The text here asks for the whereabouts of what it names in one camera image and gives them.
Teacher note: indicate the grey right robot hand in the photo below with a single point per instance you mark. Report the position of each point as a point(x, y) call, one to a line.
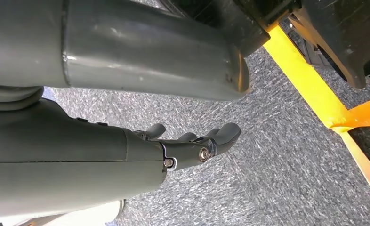
point(63, 146)

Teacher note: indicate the yellow floor tape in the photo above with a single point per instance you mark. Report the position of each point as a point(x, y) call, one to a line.
point(306, 78)

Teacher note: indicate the tan floor tape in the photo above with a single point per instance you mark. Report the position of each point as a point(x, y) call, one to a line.
point(366, 168)

